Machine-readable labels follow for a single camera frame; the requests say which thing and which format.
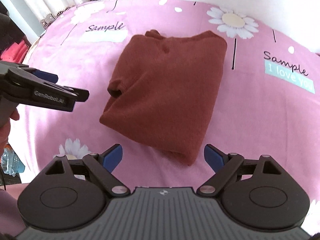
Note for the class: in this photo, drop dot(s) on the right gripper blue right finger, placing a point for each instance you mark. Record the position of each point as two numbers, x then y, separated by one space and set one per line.
225 167

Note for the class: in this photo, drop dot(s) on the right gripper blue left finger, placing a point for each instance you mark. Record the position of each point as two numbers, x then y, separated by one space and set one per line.
100 168

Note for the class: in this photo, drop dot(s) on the dark red knit sweater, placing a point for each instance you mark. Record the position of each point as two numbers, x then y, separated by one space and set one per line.
163 91

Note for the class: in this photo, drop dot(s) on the red clothes pile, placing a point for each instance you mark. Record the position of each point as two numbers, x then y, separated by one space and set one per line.
16 52

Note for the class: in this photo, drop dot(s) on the person's left hand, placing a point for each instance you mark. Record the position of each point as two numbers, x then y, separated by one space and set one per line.
5 130

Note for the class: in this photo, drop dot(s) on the pink floral bed sheet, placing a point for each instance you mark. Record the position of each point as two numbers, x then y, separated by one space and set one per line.
268 101

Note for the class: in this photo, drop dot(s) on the blue plastic bag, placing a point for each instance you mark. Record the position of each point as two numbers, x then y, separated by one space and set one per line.
11 163

